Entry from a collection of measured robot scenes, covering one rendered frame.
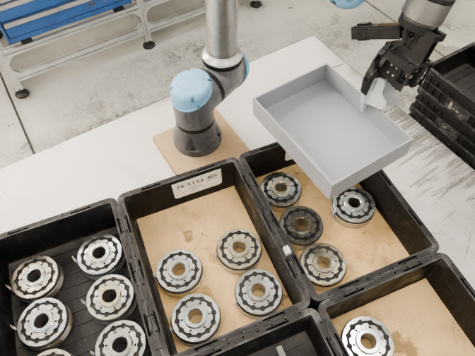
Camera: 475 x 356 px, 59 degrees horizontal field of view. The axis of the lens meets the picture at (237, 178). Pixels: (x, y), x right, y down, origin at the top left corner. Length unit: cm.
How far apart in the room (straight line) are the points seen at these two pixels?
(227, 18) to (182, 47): 177
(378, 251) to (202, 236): 41
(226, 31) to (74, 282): 72
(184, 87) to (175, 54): 167
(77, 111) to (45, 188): 128
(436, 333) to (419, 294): 8
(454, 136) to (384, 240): 98
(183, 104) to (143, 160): 27
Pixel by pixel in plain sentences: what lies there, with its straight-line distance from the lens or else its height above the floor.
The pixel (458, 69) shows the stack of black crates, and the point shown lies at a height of 49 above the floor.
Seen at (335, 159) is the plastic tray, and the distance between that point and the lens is 89.
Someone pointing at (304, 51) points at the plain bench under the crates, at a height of 70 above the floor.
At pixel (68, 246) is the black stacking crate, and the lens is 110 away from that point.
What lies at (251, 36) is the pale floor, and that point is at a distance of 295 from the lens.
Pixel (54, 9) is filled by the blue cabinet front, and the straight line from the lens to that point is 264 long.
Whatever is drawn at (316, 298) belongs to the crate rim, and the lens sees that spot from 87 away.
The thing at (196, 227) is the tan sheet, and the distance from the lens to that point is 104.
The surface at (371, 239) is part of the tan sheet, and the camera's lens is 106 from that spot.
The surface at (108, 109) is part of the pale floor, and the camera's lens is 258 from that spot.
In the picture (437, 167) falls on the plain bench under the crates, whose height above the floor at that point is 70.
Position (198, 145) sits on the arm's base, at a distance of 127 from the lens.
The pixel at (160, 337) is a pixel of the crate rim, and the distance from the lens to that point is 85.
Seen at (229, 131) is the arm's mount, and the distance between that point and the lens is 136.
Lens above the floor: 174
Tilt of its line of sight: 55 degrees down
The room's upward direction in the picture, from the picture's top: 2 degrees counter-clockwise
